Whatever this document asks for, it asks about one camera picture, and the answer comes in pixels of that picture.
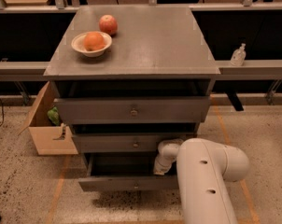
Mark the cardboard box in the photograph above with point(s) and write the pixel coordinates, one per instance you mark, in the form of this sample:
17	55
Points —
48	138

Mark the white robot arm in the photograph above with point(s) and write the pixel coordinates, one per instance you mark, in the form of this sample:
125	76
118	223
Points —
203	167

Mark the clear sanitizer pump bottle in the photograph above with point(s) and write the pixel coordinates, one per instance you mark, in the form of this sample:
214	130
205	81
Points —
239	56

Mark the red apple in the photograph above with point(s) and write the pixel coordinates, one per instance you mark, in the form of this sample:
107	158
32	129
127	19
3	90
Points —
108	24

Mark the orange fruit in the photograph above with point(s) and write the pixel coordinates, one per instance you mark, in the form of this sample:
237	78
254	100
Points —
94	41

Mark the grey drawer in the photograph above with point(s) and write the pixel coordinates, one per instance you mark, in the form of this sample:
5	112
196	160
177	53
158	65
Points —
132	110
121	143
124	171

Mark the white ceramic bowl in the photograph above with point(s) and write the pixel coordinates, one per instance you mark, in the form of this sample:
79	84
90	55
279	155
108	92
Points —
77	45

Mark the grey wooden drawer cabinet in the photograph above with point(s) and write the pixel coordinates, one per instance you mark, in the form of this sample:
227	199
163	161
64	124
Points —
157	52

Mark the green item in box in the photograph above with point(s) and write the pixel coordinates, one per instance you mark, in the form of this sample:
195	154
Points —
53	116

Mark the grey top drawer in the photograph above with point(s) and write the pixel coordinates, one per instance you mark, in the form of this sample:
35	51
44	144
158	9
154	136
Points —
132	110

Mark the grey bottom drawer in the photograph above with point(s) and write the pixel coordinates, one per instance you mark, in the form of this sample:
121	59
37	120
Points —
124	171

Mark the grey middle drawer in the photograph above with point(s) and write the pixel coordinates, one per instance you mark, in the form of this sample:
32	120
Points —
121	143

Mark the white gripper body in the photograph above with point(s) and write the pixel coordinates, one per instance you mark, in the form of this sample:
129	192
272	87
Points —
160	165

